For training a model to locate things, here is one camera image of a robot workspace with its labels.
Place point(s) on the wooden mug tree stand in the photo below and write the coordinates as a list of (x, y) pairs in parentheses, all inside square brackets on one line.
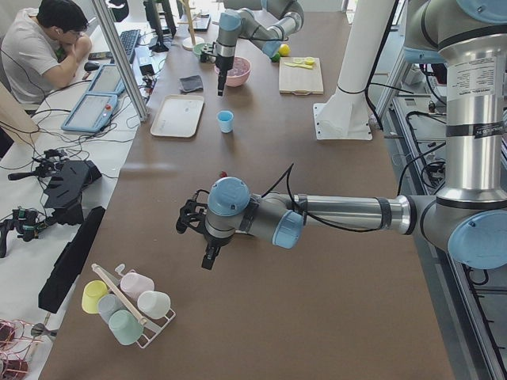
[(190, 42)]

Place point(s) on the pink bowl of ice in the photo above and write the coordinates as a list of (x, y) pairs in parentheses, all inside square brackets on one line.
[(239, 73)]

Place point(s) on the aluminium frame post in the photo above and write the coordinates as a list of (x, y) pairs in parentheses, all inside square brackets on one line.
[(112, 39)]

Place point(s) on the white wire cup rack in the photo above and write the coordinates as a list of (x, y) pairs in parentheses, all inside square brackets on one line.
[(152, 328)]

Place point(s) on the pink plastic cup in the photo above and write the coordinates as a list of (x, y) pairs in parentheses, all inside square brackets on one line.
[(134, 284)]

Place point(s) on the seated person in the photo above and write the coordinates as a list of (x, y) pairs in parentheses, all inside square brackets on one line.
[(43, 48)]

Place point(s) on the black keyboard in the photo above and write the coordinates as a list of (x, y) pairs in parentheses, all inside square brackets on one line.
[(129, 40)]

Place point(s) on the black foam bar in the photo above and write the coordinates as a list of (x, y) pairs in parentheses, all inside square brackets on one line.
[(70, 263)]

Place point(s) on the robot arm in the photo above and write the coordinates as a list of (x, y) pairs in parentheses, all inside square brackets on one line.
[(242, 24), (467, 217)]

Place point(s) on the yellow plastic knife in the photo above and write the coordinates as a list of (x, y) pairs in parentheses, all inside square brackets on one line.
[(299, 65)]

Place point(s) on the yellow plastic cup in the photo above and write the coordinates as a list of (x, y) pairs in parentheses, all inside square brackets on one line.
[(92, 293)]

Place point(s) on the grey plastic cup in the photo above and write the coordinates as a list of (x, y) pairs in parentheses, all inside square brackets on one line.
[(107, 306)]

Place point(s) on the green bowl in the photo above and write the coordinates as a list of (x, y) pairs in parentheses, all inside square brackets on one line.
[(198, 49)]

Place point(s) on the green plastic cup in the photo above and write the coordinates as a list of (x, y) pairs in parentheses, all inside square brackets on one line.
[(125, 327)]

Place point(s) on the wooden cutting board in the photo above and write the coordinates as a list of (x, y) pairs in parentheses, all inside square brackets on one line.
[(298, 80)]

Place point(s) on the blue plastic cup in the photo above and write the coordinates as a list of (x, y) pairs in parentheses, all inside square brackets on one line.
[(225, 120)]

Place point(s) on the lemon slice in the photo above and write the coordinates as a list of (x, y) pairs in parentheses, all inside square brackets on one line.
[(309, 61)]

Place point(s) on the handheld black gripper device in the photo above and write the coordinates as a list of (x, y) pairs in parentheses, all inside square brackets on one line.
[(27, 224)]

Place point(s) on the blue teach pendant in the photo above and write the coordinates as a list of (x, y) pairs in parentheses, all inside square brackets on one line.
[(107, 80), (91, 113)]

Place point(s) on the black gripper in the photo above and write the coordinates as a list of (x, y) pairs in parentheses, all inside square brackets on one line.
[(223, 68), (214, 241)]

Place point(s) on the white robot base pillar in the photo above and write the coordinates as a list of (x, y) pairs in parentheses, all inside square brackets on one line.
[(345, 114)]

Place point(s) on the green lime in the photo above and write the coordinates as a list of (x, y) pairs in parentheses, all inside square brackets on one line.
[(275, 57)]

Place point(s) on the grey folded cloth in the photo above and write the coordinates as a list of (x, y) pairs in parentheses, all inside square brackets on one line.
[(191, 84)]

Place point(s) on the black angular holder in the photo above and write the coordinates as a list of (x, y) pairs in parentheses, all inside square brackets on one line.
[(64, 190)]

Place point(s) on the whole yellow lemon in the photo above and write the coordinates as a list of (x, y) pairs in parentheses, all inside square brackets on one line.
[(284, 50)]

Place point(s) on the beige rabbit tray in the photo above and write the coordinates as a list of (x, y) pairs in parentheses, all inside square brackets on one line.
[(178, 116)]

